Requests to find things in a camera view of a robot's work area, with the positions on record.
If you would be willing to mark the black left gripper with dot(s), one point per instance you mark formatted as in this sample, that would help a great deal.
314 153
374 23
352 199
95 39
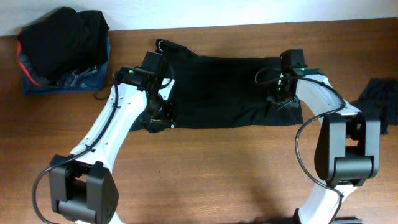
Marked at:
170 116

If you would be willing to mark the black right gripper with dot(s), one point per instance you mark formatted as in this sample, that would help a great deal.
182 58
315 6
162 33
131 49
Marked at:
273 99

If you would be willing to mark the black t-shirt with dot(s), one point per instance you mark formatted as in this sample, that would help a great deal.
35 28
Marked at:
214 92

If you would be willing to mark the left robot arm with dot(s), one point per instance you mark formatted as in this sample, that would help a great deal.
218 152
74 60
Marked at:
82 187

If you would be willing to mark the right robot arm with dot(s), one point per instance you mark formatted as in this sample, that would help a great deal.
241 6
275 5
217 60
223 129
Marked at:
347 151

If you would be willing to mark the folded blue jeans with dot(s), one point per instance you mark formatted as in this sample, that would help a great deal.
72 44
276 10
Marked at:
71 81

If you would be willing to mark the folded black garment on pile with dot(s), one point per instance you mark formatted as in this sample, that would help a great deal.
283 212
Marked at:
66 40

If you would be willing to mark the crumpled dark navy garment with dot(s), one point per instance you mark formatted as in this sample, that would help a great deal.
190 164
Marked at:
380 98

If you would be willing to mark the grey garment with pink trim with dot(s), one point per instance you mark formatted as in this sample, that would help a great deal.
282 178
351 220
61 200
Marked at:
32 76

